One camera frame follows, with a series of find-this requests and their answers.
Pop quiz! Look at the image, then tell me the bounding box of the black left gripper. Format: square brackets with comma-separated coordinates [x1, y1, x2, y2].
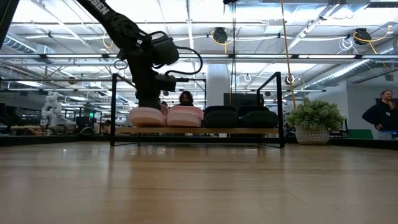
[127, 51, 163, 110]

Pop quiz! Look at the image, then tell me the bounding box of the pink rubber slide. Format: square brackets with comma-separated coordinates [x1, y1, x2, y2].
[167, 105, 205, 128]
[129, 104, 169, 128]

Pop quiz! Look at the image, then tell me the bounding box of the plain black rubber slide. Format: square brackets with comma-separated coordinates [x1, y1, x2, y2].
[203, 105, 239, 129]

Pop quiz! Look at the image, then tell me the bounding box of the black slide with yellow mark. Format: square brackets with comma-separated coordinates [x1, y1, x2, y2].
[237, 105, 279, 129]

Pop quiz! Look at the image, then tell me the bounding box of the person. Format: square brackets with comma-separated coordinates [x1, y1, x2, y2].
[361, 90, 398, 140]
[177, 90, 195, 107]
[89, 118, 112, 135]

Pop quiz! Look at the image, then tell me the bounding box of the white humanoid robot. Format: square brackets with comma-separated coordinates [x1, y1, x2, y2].
[40, 91, 63, 129]

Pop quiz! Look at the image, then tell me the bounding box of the green potted plant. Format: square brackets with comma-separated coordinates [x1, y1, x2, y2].
[286, 97, 346, 146]

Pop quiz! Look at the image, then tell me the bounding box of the green box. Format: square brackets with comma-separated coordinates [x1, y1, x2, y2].
[347, 129, 374, 140]

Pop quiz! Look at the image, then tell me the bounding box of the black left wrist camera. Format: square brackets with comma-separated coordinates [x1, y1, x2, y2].
[155, 73, 190, 93]

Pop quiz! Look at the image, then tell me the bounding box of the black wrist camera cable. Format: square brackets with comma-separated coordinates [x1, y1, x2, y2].
[151, 30, 204, 77]

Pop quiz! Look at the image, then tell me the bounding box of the black ceiling cable reel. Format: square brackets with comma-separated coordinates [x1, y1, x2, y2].
[353, 27, 373, 46]
[212, 27, 229, 45]

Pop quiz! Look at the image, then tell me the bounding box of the yellow hanging cable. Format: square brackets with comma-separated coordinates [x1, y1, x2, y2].
[279, 0, 298, 110]

